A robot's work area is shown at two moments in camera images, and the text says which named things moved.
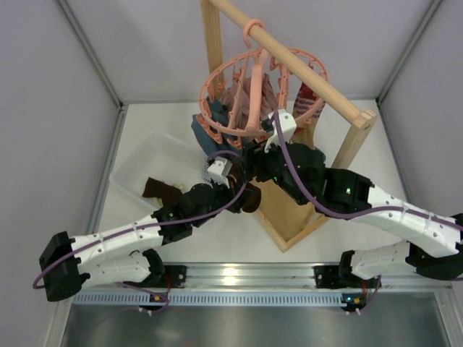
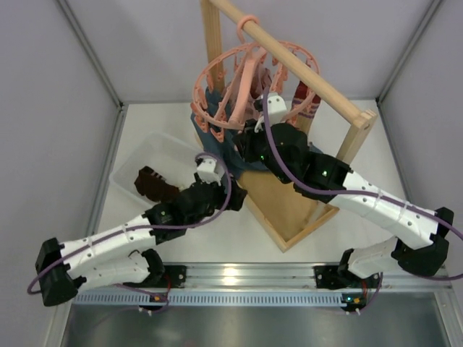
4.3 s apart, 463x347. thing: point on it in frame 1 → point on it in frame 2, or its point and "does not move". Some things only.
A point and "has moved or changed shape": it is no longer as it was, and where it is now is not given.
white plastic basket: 160,157 does not move
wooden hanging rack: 291,220 does not move
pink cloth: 236,100 → 261,84
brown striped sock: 252,200 → 153,183
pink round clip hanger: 261,56 → 254,58
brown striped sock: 169,194 has moved or changed shape
